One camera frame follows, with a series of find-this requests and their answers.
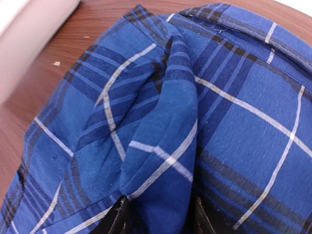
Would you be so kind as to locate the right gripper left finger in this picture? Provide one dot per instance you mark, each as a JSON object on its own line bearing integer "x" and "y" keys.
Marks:
{"x": 116, "y": 220}

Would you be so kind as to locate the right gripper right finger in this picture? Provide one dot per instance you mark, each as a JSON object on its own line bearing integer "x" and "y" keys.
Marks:
{"x": 202, "y": 223}

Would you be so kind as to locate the blue plaid long sleeve shirt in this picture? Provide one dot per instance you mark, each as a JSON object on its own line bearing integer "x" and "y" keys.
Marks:
{"x": 213, "y": 101}

